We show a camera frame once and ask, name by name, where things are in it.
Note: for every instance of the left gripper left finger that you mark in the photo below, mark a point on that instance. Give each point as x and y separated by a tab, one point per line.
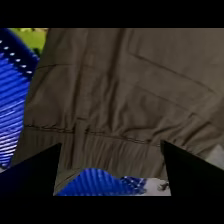
30	175

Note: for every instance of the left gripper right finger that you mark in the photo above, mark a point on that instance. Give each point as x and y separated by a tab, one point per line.
193	173

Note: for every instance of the brown pants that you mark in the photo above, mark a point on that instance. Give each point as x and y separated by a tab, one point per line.
123	96

